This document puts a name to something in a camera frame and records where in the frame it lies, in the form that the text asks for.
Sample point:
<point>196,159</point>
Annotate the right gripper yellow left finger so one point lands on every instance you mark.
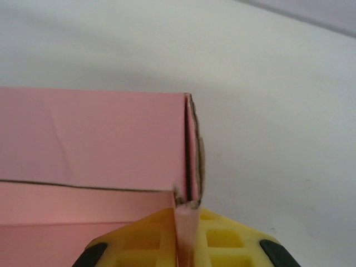
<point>144,239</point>

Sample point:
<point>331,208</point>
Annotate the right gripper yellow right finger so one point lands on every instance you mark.
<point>228,244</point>

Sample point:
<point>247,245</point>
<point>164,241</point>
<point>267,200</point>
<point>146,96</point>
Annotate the pink paper box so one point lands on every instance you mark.
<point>89,139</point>

